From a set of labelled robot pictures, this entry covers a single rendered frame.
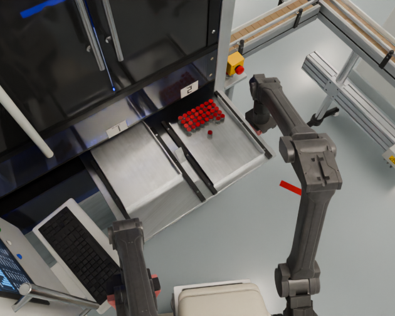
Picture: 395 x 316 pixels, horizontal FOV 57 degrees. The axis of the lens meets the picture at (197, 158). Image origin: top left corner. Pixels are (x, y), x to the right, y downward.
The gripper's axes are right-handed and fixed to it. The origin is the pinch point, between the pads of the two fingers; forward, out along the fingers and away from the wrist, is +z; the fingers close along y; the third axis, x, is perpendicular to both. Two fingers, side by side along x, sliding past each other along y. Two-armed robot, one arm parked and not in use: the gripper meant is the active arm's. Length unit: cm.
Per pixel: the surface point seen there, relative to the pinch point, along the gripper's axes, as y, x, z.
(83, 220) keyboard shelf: 22, 71, 25
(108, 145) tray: 41, 47, 15
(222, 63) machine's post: 35.0, -9.0, -2.8
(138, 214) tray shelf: 8, 52, 20
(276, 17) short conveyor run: 54, -56, 10
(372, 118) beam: -1, -83, 57
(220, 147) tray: 14.0, 8.2, 19.2
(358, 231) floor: -37, -59, 117
